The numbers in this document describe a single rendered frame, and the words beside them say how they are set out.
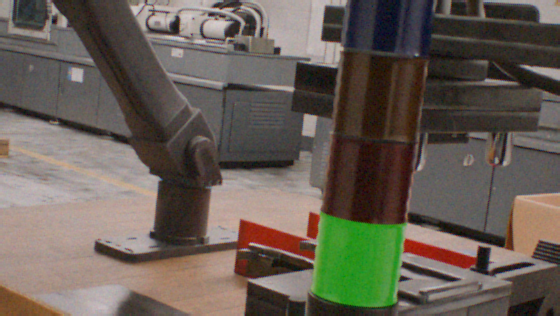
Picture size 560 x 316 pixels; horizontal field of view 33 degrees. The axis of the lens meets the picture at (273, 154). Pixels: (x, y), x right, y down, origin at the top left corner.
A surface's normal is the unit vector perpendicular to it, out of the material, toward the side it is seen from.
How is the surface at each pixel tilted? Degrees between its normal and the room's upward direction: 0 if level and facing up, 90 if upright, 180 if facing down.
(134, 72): 92
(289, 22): 90
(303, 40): 90
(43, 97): 90
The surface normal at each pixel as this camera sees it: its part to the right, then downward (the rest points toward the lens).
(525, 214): -0.75, 0.00
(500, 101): 0.74, 0.17
